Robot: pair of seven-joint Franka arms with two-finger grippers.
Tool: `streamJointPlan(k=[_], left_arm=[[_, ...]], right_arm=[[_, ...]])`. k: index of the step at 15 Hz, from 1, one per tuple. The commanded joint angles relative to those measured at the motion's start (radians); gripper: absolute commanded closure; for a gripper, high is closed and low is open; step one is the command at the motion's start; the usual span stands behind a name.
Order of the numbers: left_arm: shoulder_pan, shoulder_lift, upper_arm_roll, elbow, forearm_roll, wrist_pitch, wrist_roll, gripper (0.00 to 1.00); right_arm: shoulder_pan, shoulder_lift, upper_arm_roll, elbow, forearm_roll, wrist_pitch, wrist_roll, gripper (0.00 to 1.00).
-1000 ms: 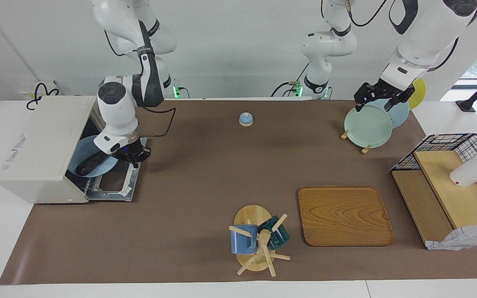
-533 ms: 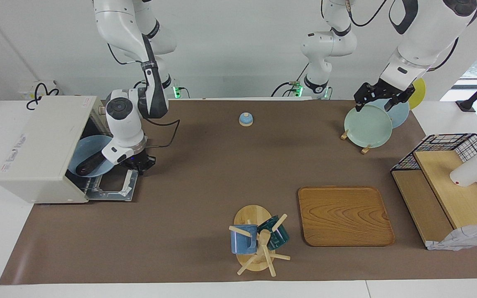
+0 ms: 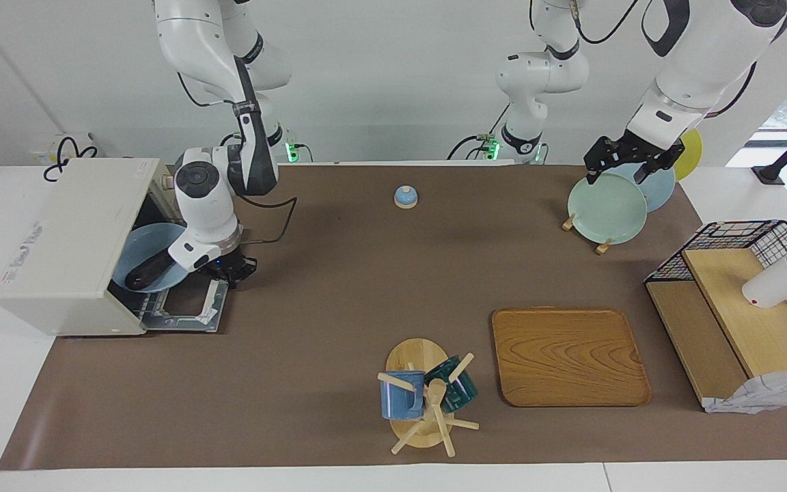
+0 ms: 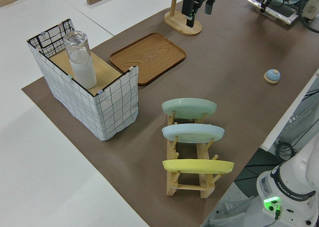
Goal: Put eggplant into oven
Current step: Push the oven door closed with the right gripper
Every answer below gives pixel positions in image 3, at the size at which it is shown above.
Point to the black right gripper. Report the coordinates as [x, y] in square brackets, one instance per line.
[235, 268]

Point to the white toaster oven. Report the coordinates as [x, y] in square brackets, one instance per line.
[59, 260]

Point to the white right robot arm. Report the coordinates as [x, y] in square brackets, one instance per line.
[205, 198]

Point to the small blue white bell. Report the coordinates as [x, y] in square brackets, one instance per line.
[406, 198]

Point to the white cup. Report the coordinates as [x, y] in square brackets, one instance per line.
[772, 283]

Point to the yellow plate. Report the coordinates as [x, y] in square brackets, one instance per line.
[691, 154]

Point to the light blue racked plate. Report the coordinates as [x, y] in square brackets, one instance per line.
[661, 191]

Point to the dark purple eggplant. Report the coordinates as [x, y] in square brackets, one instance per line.
[147, 273]

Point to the wooden shelf box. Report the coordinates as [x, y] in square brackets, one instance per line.
[762, 335]

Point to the wooden mug tree stand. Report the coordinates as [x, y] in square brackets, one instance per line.
[415, 355]

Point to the pale green plate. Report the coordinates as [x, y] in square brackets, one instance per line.
[605, 208]

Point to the grey checked cloth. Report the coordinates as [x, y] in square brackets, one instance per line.
[755, 393]

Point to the dark green mug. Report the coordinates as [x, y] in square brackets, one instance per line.
[462, 393]

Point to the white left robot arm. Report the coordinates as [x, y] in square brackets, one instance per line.
[694, 61]

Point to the wooden serving tray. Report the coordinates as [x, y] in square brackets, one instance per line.
[571, 355]

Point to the wooden plate rack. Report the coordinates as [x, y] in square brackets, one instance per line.
[602, 247]

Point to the brown table mat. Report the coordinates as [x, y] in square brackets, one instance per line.
[339, 307]

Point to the blue mug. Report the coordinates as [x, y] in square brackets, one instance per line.
[397, 400]

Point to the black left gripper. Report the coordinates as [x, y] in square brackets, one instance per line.
[629, 149]

